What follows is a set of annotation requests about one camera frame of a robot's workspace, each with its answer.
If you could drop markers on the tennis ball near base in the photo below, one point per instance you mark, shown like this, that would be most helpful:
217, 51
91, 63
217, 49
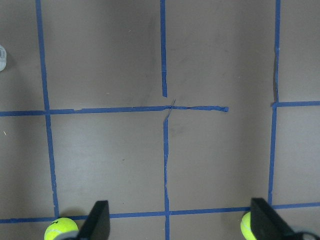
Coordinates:
245, 227

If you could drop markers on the tennis ball table middle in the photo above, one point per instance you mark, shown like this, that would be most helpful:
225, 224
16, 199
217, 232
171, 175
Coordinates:
60, 226

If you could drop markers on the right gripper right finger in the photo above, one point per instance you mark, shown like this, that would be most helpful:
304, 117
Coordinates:
266, 224

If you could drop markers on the white tennis ball can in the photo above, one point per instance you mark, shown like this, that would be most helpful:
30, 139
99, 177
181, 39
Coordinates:
3, 58

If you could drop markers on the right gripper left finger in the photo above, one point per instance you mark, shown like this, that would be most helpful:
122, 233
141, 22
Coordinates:
97, 224

